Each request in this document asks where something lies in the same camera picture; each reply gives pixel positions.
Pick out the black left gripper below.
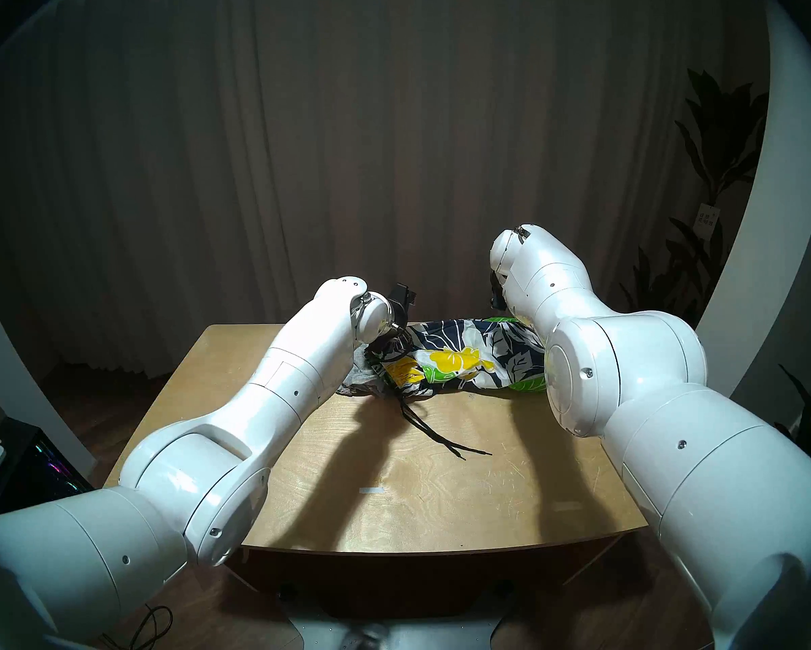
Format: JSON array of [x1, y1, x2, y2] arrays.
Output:
[[387, 282, 417, 334]]

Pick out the floral print shorts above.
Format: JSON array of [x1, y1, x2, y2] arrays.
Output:
[[365, 317, 550, 460]]

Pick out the grey shorts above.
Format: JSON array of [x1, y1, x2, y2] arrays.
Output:
[[338, 347, 385, 399]]

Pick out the tall dark leafy plant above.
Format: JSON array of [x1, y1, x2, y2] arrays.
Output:
[[619, 70, 770, 328]]

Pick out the white robot torso base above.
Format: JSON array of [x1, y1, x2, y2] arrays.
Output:
[[287, 615, 504, 650]]

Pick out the black computer tower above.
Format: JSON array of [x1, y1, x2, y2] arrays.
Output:
[[0, 417, 96, 514]]

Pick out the black floor cable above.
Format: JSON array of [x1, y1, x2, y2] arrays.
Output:
[[100, 605, 174, 650]]

